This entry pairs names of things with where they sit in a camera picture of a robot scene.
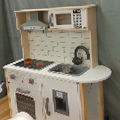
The white toy microwave door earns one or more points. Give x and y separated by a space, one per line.
67 19

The wooden toy kitchen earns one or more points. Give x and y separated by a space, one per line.
58 46

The grey toy sink basin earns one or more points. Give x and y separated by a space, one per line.
68 69

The black toy faucet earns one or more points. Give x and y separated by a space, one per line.
78 59

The black stovetop red burners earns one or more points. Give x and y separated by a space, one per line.
33 63

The right red stove knob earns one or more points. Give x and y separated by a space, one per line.
31 80

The red stove knob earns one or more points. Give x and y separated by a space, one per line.
31 80
12 76

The white cabinet door ice dispenser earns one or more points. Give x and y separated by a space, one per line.
62 102

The grey range hood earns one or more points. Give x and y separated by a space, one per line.
34 23

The left red stove knob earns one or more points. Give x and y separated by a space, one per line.
12 76

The grey backdrop curtain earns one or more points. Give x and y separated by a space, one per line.
108 23

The white oven door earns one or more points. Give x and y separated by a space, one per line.
25 99

